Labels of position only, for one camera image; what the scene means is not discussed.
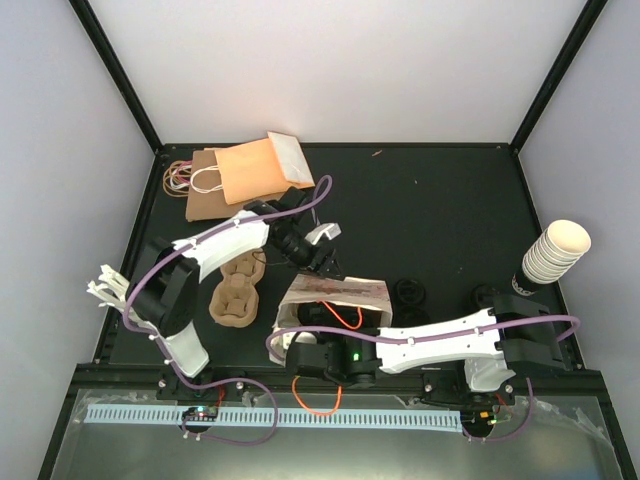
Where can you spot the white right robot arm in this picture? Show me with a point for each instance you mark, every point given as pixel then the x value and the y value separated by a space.
pixel 510 338

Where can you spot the brown pulp cup carrier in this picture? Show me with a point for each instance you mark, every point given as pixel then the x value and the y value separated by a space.
pixel 235 299

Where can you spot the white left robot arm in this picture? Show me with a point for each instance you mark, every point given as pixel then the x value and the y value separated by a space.
pixel 162 295

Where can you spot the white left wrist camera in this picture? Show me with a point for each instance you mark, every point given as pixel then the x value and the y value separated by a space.
pixel 323 232

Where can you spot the printed white paper bag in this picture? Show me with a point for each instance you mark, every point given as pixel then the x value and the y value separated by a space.
pixel 312 305

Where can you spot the white slotted cable rail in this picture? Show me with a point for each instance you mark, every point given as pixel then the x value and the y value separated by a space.
pixel 376 419

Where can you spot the stack of paper cups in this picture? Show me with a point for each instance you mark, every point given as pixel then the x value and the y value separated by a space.
pixel 559 247

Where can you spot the orange kraft paper bag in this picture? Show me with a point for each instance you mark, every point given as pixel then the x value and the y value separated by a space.
pixel 262 167

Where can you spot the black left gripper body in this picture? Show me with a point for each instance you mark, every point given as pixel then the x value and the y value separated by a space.
pixel 296 253

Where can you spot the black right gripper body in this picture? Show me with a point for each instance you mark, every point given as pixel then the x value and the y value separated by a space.
pixel 339 380

